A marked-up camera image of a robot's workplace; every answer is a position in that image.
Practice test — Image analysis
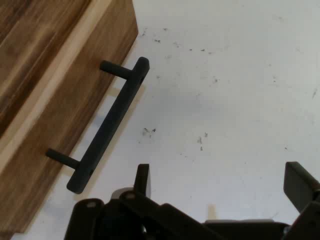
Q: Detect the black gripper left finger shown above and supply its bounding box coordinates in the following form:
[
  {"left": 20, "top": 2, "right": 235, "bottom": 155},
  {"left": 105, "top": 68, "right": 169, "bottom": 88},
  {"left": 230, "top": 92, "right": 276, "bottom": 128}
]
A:
[{"left": 64, "top": 163, "right": 221, "bottom": 240}]

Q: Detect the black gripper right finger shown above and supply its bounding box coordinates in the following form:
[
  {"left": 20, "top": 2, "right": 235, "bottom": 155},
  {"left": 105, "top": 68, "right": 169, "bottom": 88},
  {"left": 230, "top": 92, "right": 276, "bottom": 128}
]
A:
[{"left": 283, "top": 161, "right": 320, "bottom": 240}]

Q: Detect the wooden drawer front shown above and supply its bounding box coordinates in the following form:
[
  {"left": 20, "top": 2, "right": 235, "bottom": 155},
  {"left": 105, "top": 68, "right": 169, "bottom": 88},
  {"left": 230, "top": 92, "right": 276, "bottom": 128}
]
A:
[{"left": 0, "top": 0, "right": 139, "bottom": 240}]

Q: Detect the wooden cabinet body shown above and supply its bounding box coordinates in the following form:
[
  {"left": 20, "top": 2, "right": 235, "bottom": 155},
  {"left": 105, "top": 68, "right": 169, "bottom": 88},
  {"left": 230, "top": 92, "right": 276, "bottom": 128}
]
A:
[{"left": 0, "top": 0, "right": 93, "bottom": 138}]

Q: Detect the black bar drawer handle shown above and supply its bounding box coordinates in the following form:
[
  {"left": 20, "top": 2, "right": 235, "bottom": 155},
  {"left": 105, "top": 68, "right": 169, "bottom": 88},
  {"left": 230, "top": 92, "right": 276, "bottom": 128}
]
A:
[{"left": 45, "top": 56, "right": 150, "bottom": 195}]

